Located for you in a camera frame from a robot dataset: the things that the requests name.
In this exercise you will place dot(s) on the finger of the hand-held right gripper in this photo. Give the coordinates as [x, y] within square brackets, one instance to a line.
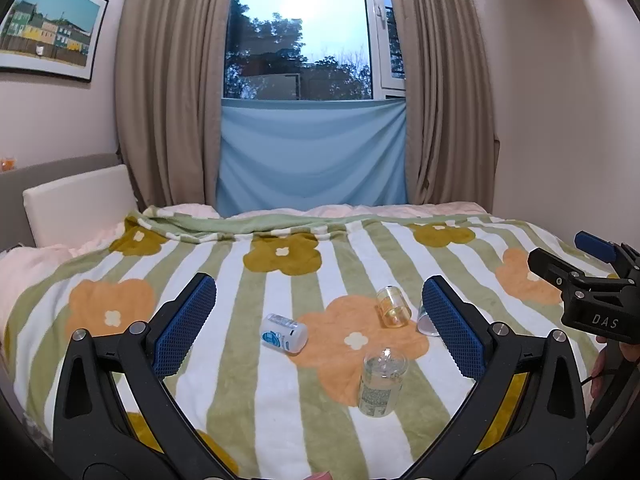
[550, 265]
[595, 246]

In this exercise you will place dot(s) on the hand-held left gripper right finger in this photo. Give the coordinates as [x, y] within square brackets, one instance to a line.
[452, 332]

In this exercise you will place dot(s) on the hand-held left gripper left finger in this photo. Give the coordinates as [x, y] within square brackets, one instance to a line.
[185, 327]

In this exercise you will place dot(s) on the small clear cup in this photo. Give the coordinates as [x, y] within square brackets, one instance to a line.
[426, 323]

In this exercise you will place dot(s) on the yellow tinted clear cup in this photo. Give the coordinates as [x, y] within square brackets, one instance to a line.
[392, 307]

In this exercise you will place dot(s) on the clear cup with printed label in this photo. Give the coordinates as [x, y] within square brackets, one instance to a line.
[382, 384]

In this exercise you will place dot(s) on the white cup with blue label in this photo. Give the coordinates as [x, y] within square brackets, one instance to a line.
[282, 336]

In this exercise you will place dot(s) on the person's right hand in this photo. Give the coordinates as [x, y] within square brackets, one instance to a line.
[599, 366]

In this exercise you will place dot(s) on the striped floral blanket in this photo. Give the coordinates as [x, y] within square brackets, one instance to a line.
[280, 280]

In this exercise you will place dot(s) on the cream cushion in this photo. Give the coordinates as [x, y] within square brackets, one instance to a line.
[80, 205]

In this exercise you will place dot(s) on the grey headboard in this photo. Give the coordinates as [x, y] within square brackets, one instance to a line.
[45, 170]

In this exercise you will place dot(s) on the beige curtain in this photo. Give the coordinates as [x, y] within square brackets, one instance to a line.
[170, 85]
[440, 85]

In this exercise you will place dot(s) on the light blue cloth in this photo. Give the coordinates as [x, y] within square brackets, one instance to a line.
[312, 155]

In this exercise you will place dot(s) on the small orange object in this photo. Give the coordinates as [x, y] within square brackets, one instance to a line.
[8, 163]

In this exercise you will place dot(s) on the window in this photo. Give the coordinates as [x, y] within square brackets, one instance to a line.
[305, 30]

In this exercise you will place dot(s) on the framed picture of houses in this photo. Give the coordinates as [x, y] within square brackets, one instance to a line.
[47, 22]

